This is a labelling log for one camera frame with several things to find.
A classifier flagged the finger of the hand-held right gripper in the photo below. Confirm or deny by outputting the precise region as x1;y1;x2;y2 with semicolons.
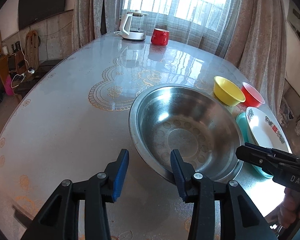
244;143;300;157
236;145;290;175

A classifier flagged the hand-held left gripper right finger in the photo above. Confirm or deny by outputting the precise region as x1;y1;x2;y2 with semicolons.
170;149;278;240

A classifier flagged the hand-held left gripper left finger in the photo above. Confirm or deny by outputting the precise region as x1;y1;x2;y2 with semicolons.
21;149;130;240

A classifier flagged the large white floral plate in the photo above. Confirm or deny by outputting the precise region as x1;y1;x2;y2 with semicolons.
245;107;292;155

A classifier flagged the teal plastic plate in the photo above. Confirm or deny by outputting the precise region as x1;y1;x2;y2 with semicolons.
236;112;274;179

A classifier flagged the red plastic bowl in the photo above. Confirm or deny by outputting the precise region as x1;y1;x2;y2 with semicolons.
241;82;265;108

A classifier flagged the stainless steel bowl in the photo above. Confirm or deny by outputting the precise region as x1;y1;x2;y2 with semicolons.
129;84;245;184

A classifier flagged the yellow plastic bowl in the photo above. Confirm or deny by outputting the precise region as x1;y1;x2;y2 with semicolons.
213;76;246;106

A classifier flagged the person's right hand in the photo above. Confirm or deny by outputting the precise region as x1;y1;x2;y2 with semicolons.
277;187;300;228

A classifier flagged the printed bag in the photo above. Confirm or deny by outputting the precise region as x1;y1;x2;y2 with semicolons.
281;100;296;130

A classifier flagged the lace table mat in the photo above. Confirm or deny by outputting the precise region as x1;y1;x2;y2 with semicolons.
88;47;237;113

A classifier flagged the beige velvet curtain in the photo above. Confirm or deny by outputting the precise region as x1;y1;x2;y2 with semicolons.
215;0;288;105
72;0;127;53

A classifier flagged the black low table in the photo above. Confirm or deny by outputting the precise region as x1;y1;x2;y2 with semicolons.
15;59;63;93

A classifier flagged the red mug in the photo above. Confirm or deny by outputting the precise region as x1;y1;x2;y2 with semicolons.
151;28;170;46

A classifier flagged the white sheer curtain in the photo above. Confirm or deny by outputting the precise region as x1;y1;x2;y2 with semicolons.
120;0;240;55

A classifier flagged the white glass electric kettle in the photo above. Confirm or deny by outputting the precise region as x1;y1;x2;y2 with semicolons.
114;10;149;41

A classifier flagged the bamboo folding chair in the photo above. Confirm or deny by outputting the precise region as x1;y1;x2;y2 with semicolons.
24;29;40;68

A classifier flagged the barred window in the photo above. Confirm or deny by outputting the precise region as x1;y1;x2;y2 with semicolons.
122;0;233;33

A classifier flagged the grey wall box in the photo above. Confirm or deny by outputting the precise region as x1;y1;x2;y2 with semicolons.
286;7;300;43

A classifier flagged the black wall television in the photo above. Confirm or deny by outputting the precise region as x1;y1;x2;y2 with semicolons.
18;0;68;30

